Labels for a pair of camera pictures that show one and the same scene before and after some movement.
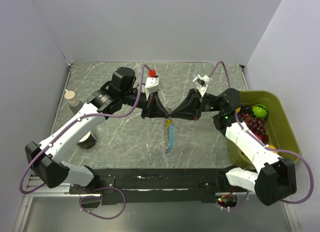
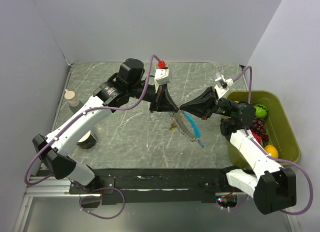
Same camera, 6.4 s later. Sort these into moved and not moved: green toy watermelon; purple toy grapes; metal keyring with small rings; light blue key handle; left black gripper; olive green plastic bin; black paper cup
Moved: light blue key handle; metal keyring with small rings; left black gripper
Not moved: purple toy grapes; black paper cup; green toy watermelon; olive green plastic bin
